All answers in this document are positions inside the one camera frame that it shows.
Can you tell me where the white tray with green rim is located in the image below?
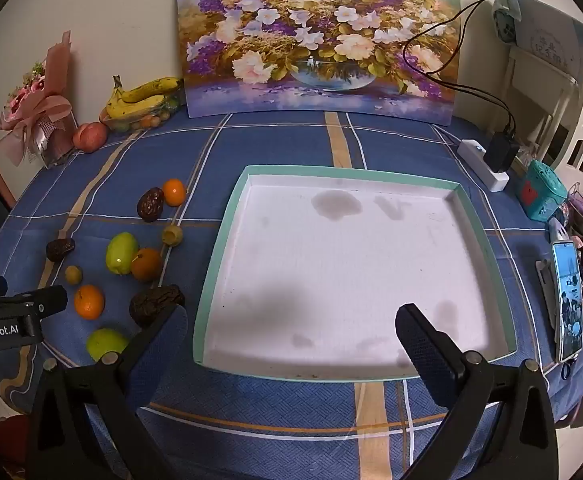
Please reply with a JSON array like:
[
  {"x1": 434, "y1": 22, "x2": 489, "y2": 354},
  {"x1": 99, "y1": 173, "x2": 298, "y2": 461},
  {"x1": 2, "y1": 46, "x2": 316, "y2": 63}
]
[{"x1": 192, "y1": 164, "x2": 518, "y2": 382}]

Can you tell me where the large dark brown avocado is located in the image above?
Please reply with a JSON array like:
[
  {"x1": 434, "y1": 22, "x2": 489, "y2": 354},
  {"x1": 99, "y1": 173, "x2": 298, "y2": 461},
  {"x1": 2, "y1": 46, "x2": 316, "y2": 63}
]
[{"x1": 129, "y1": 284, "x2": 186, "y2": 328}]

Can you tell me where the smartphone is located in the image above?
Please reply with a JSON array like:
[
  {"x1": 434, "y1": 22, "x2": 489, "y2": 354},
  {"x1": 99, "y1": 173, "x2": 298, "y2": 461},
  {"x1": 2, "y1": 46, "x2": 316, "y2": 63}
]
[{"x1": 551, "y1": 241, "x2": 583, "y2": 365}]

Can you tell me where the red apple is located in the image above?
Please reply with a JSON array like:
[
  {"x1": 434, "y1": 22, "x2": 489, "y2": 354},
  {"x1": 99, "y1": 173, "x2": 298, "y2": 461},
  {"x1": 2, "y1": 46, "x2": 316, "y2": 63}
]
[{"x1": 72, "y1": 122, "x2": 110, "y2": 153}]

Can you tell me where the white chair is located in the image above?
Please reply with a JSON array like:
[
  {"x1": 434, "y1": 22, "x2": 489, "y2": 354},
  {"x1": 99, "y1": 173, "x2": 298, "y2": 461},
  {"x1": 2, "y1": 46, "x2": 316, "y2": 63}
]
[{"x1": 491, "y1": 0, "x2": 583, "y2": 161}]

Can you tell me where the green mango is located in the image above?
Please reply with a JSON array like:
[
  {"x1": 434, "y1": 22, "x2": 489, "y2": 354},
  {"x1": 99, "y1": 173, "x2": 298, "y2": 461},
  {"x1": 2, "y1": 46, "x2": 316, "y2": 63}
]
[{"x1": 105, "y1": 232, "x2": 139, "y2": 276}]

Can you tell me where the small dark brown avocado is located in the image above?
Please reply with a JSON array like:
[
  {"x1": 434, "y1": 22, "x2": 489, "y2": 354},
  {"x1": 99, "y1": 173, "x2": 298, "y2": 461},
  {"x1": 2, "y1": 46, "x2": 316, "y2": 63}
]
[{"x1": 46, "y1": 238, "x2": 76, "y2": 262}]

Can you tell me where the black charger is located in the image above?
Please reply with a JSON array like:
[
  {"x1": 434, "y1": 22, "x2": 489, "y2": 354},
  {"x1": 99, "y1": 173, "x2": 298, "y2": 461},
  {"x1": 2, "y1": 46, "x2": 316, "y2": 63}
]
[{"x1": 484, "y1": 131, "x2": 521, "y2": 175}]

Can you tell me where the teal box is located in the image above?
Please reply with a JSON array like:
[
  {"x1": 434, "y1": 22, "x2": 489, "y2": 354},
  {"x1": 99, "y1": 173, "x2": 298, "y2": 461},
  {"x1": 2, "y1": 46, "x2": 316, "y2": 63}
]
[{"x1": 516, "y1": 159, "x2": 568, "y2": 222}]

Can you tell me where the yellow banana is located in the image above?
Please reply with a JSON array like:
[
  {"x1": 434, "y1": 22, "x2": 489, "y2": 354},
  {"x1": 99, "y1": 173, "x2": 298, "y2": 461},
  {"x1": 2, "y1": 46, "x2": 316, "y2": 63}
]
[
  {"x1": 105, "y1": 76, "x2": 173, "y2": 120},
  {"x1": 120, "y1": 77, "x2": 184, "y2": 104}
]

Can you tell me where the white plastic object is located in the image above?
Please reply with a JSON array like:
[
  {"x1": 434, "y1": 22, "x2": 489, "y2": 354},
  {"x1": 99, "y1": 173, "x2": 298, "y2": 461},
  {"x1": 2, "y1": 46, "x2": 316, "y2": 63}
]
[{"x1": 549, "y1": 217, "x2": 569, "y2": 256}]

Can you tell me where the floral painting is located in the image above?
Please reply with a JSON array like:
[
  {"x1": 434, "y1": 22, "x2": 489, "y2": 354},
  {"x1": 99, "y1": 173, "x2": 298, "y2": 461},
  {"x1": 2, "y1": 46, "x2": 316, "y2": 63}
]
[{"x1": 176, "y1": 0, "x2": 461, "y2": 126}]

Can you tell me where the pink flower bouquet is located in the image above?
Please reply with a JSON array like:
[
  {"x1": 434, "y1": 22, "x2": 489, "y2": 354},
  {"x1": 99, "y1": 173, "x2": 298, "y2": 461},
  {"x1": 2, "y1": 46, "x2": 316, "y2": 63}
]
[{"x1": 0, "y1": 30, "x2": 79, "y2": 168}]

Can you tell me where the grey phone stand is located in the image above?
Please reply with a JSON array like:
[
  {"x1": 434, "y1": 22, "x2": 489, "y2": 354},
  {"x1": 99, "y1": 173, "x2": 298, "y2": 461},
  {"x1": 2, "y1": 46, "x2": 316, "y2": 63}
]
[{"x1": 535, "y1": 257, "x2": 559, "y2": 331}]

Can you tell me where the brown dried date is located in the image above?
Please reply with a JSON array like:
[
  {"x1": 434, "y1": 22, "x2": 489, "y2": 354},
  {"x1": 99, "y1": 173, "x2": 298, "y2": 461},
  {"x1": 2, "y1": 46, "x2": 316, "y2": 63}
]
[{"x1": 137, "y1": 187, "x2": 165, "y2": 223}]

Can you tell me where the white power strip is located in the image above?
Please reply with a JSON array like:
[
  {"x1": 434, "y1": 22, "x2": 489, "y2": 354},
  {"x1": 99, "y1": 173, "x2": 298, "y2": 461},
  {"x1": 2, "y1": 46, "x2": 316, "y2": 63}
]
[{"x1": 457, "y1": 139, "x2": 510, "y2": 193}]

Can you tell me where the blue plaid tablecloth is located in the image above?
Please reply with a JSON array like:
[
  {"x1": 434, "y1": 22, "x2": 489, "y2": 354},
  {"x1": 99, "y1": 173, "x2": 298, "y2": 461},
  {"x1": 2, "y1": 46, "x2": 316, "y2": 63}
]
[{"x1": 0, "y1": 110, "x2": 583, "y2": 480}]

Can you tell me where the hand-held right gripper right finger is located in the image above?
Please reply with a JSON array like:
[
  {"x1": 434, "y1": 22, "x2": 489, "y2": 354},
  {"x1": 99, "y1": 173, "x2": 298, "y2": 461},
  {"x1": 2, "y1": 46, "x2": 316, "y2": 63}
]
[{"x1": 395, "y1": 302, "x2": 559, "y2": 480}]

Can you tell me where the black cable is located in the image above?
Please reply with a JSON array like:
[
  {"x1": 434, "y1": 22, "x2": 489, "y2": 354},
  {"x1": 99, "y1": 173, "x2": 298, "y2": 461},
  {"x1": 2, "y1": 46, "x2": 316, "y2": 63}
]
[
  {"x1": 401, "y1": 0, "x2": 517, "y2": 136},
  {"x1": 406, "y1": 0, "x2": 518, "y2": 137}
]

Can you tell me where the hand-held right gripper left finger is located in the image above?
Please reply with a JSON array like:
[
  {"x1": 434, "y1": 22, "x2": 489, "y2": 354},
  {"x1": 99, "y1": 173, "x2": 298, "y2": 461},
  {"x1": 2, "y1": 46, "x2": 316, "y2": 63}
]
[{"x1": 24, "y1": 302, "x2": 189, "y2": 480}]

